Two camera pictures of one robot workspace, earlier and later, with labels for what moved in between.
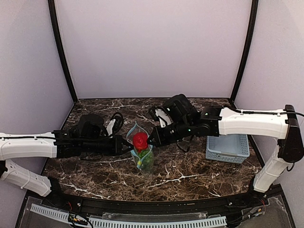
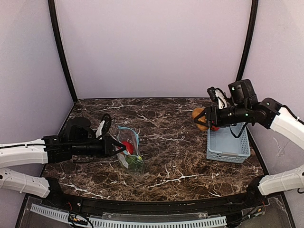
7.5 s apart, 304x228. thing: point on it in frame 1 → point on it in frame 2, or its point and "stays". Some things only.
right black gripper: [158, 136] → [211, 116]
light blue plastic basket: [233, 148] stays
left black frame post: [52, 9] stays
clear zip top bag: [141, 149] → [129, 157]
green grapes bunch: [145, 159] → [135, 163]
